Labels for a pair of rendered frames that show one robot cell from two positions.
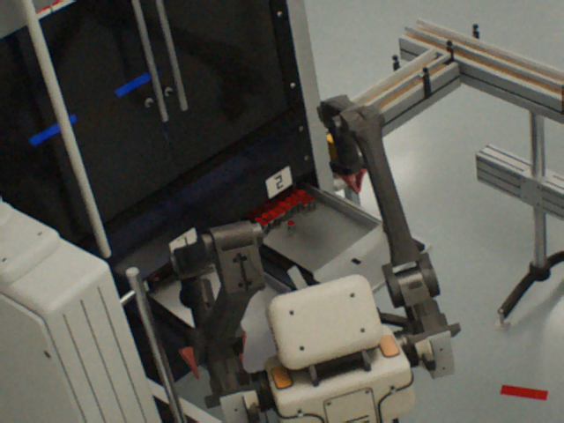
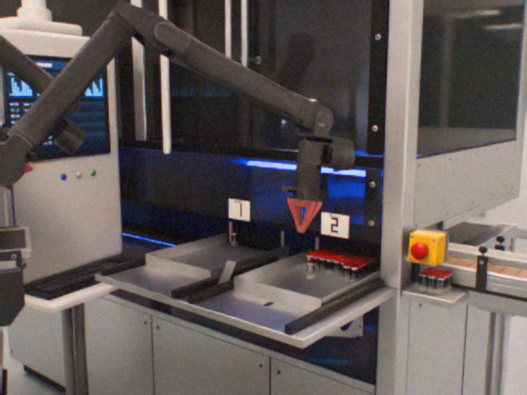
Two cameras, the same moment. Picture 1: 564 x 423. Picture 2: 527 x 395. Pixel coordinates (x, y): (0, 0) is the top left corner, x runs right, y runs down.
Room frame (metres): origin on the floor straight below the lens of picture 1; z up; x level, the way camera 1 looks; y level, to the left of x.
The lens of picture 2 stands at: (1.96, -1.39, 1.35)
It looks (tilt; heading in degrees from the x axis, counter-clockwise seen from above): 10 degrees down; 74
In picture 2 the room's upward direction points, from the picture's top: straight up
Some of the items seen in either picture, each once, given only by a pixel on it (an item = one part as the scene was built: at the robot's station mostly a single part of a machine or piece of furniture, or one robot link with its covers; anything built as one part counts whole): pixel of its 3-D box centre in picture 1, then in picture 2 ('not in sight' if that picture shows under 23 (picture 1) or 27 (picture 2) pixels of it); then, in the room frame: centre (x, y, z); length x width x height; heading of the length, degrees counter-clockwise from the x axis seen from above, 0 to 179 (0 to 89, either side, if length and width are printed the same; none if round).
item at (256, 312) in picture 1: (213, 293); (219, 255); (2.29, 0.23, 0.90); 0.34 x 0.26 x 0.04; 35
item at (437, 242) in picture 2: (337, 144); (427, 246); (2.73, -0.18, 1.00); 0.08 x 0.07 x 0.07; 35
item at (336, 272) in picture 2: (285, 214); (333, 266); (2.56, 0.01, 0.90); 0.18 x 0.02 x 0.05; 125
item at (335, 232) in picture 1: (307, 228); (314, 276); (2.49, -0.04, 0.90); 0.34 x 0.26 x 0.04; 35
